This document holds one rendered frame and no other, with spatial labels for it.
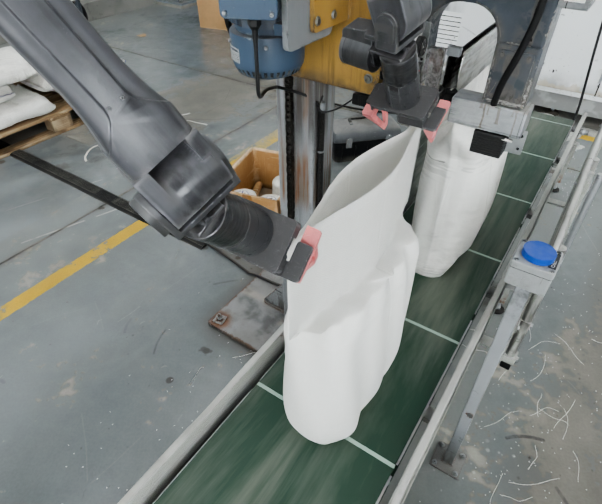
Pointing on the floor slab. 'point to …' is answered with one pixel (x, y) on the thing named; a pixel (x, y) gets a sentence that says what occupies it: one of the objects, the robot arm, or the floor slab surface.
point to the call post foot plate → (446, 462)
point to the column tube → (304, 148)
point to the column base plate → (253, 312)
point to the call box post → (487, 369)
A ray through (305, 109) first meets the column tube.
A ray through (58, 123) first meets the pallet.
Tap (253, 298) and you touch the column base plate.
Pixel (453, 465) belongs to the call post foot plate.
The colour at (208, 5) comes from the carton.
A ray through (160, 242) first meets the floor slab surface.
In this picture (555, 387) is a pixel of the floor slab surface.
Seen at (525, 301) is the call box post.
